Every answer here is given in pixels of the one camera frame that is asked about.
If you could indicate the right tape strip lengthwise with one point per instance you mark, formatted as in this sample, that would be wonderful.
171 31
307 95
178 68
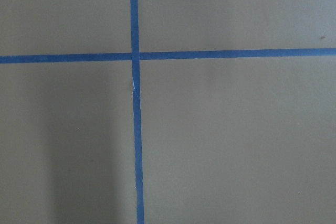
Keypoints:
135 46

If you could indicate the right tape strip crosswise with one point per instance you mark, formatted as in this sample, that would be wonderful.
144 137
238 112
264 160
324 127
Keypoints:
127 56

